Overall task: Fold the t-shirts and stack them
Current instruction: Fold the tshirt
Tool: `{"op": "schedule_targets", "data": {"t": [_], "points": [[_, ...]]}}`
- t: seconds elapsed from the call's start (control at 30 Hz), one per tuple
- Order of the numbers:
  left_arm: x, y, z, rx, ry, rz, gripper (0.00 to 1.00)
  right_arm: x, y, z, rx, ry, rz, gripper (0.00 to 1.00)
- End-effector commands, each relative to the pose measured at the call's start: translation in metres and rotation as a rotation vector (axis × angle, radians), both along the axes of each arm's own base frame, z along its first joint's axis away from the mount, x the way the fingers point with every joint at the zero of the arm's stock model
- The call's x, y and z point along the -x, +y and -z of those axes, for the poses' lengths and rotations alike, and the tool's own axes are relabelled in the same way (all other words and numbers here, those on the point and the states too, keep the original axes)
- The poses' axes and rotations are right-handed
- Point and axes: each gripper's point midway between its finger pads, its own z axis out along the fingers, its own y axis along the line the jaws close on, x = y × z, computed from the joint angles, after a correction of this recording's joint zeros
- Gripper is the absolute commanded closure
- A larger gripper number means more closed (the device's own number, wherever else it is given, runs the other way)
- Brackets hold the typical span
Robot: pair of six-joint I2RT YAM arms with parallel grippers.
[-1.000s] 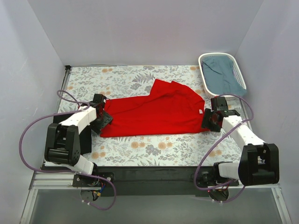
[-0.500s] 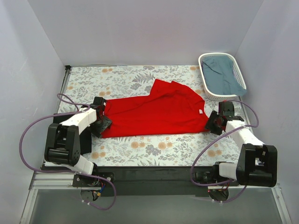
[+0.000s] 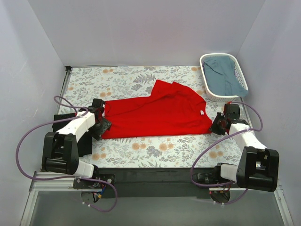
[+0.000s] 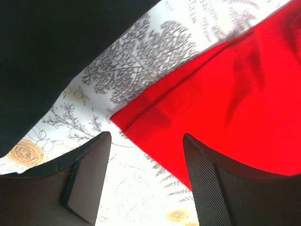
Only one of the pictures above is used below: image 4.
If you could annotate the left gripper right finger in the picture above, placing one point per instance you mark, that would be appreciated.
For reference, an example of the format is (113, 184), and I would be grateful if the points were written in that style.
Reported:
(229, 193)

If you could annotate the red t shirt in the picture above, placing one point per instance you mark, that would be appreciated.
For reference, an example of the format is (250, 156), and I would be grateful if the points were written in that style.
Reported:
(241, 98)

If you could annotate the floral table cloth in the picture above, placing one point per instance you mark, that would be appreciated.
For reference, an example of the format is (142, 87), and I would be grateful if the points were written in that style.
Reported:
(137, 190)

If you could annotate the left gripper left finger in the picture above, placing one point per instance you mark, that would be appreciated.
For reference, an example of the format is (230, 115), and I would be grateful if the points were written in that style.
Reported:
(65, 191)

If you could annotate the folded black t shirt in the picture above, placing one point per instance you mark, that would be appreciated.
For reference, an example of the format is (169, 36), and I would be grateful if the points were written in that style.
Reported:
(44, 44)

